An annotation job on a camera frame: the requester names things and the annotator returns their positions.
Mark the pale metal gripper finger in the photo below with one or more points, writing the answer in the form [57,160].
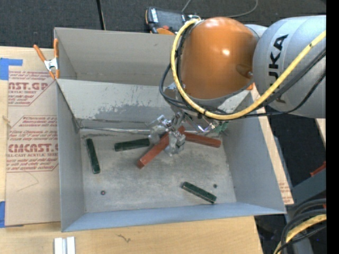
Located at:
[156,132]
[176,143]

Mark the red-brown block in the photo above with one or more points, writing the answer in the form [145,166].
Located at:
[205,139]
[152,153]

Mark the dark green flat block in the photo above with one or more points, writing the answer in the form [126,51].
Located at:
[131,144]
[199,192]
[93,156]

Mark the grey metal bin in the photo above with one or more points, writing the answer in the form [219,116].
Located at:
[148,179]

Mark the brown cardboard board, red print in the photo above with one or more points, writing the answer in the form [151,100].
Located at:
[31,189]

